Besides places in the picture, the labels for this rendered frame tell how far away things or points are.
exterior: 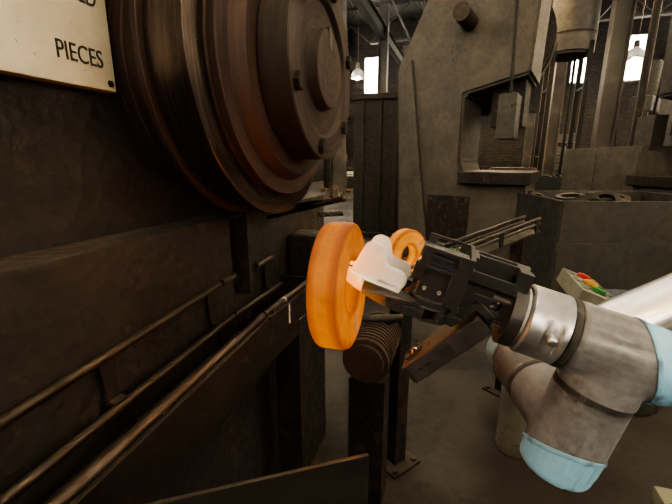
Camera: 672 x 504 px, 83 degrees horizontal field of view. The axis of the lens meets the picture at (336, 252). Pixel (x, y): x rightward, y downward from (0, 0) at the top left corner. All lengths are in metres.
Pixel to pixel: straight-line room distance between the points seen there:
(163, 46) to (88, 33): 0.10
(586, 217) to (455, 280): 2.32
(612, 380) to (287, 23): 0.54
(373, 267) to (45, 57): 0.43
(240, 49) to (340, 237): 0.28
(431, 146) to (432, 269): 2.97
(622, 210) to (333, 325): 2.51
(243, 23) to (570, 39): 8.99
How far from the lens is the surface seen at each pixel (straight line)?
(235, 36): 0.56
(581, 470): 0.50
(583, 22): 9.52
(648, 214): 2.89
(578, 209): 2.67
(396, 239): 1.06
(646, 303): 0.62
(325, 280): 0.39
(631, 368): 0.46
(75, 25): 0.60
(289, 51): 0.55
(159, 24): 0.55
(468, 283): 0.43
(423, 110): 3.40
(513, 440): 1.52
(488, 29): 3.38
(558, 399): 0.48
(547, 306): 0.43
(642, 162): 4.40
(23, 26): 0.56
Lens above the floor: 0.97
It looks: 14 degrees down
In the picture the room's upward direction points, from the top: straight up
